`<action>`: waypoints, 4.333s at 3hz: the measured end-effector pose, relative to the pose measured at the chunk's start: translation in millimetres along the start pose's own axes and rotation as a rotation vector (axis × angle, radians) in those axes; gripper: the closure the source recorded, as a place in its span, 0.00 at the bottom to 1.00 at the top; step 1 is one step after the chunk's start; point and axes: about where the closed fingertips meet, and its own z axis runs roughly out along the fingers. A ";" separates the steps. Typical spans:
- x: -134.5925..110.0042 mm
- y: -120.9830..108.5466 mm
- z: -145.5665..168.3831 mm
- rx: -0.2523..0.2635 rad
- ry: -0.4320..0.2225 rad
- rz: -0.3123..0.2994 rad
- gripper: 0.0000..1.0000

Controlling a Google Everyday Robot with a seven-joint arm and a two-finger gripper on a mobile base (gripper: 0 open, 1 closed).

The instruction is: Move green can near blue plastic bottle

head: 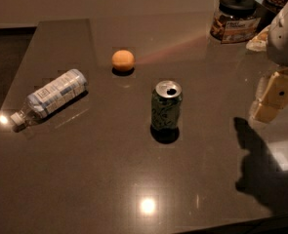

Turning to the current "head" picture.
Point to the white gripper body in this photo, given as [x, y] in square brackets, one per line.
[284, 44]

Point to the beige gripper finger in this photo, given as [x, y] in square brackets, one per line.
[264, 89]
[265, 112]

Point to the green soda can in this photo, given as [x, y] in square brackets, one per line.
[166, 101]

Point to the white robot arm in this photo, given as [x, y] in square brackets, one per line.
[272, 91]

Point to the clear blue-label plastic bottle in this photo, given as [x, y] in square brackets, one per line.
[53, 96]

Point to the white snack wrapper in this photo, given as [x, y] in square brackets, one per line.
[258, 43]

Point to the glass jar with black lid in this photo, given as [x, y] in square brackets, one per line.
[235, 21]

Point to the orange fruit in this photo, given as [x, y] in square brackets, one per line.
[123, 60]

